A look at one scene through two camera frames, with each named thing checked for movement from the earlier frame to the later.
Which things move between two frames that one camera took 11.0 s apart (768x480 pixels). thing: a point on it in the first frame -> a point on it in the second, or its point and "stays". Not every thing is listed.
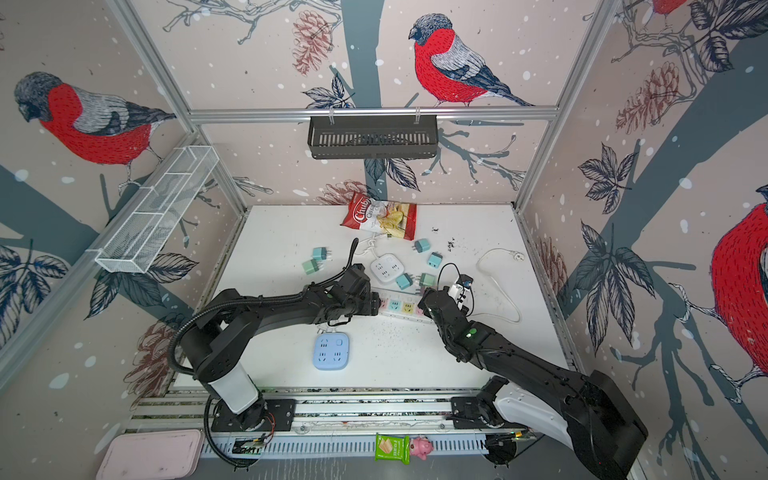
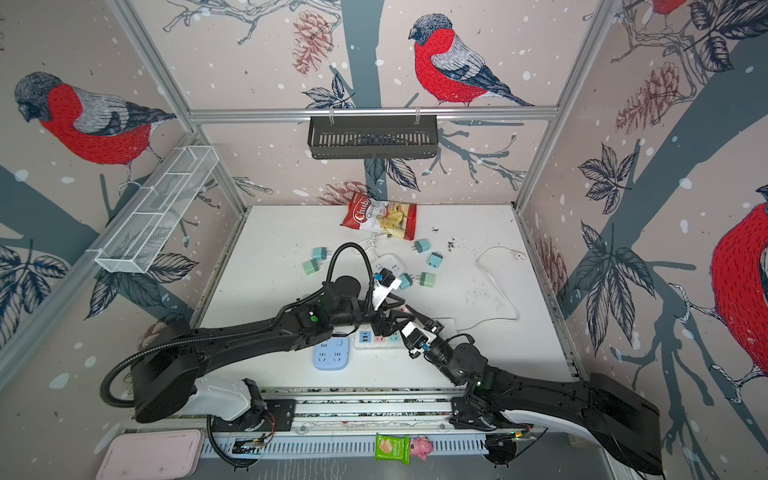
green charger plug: [428, 280] stays
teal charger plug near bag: [421, 245] stays
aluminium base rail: [329, 422] stays
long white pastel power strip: [403, 303] -> [364, 337]
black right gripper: [425, 299] -> [432, 323]
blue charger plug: [435, 260] stays
